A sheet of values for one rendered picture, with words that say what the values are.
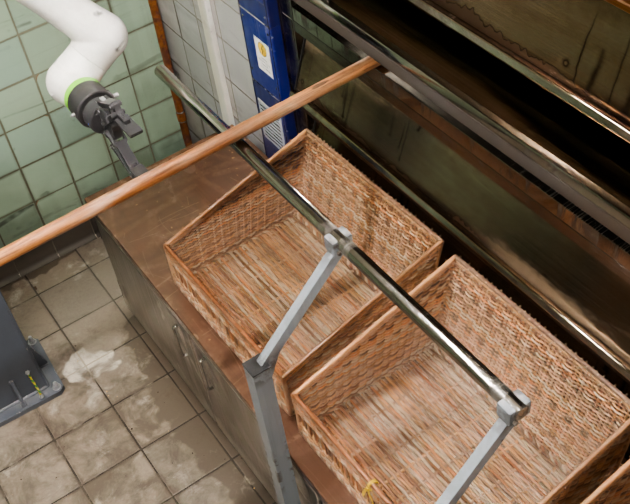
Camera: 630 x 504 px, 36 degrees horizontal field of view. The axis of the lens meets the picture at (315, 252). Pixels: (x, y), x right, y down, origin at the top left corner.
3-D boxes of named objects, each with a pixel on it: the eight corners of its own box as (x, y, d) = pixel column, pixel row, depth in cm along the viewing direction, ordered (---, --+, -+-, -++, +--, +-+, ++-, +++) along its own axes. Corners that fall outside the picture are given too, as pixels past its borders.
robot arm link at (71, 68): (64, 100, 232) (28, 80, 223) (95, 57, 230) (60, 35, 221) (90, 128, 223) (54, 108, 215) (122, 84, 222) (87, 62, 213)
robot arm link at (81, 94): (70, 125, 220) (59, 92, 213) (116, 103, 224) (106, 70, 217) (82, 138, 216) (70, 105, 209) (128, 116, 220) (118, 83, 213)
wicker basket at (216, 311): (318, 199, 277) (307, 123, 257) (449, 316, 242) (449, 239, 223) (170, 283, 260) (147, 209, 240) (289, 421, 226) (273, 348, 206)
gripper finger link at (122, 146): (103, 130, 210) (103, 131, 212) (129, 175, 211) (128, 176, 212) (119, 122, 212) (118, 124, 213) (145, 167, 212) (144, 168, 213)
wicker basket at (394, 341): (456, 325, 240) (456, 248, 220) (632, 485, 206) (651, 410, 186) (294, 431, 224) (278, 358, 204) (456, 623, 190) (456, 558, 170)
